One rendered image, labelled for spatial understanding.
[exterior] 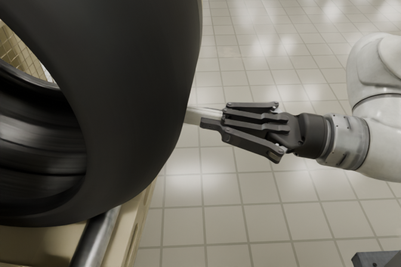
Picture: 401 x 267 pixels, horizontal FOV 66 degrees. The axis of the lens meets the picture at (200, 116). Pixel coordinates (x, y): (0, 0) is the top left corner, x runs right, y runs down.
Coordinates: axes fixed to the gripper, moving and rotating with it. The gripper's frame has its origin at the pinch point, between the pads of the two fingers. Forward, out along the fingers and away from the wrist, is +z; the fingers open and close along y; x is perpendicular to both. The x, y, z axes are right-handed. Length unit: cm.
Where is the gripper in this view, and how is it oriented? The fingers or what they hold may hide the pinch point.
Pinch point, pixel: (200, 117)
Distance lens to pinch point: 51.3
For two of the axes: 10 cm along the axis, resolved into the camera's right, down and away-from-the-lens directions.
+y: -1.2, 6.7, -7.4
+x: -1.2, 7.2, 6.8
